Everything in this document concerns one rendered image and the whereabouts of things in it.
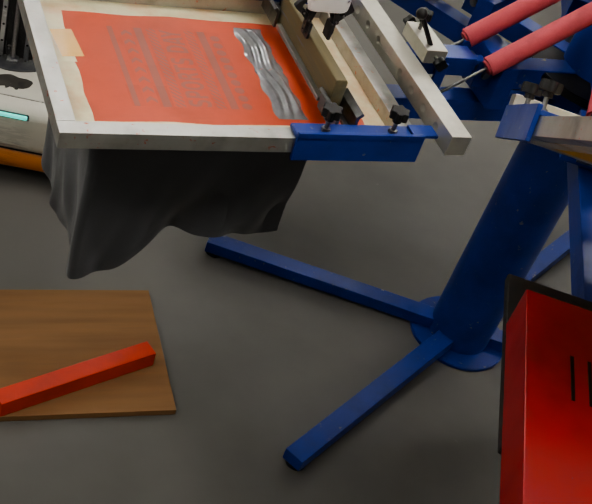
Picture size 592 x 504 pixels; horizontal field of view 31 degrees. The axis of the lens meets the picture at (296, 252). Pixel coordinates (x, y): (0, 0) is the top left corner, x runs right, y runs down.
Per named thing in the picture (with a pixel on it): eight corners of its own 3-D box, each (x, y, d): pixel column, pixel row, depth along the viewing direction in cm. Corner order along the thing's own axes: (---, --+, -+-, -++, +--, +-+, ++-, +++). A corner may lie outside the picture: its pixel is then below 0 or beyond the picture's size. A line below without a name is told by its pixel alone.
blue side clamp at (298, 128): (290, 160, 218) (299, 133, 214) (283, 145, 221) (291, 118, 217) (415, 162, 231) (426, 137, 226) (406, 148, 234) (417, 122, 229)
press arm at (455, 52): (408, 73, 249) (415, 55, 246) (399, 59, 253) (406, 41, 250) (470, 76, 256) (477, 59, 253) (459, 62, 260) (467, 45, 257)
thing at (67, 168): (66, 283, 233) (94, 128, 206) (34, 156, 263) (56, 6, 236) (79, 283, 235) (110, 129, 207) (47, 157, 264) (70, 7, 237)
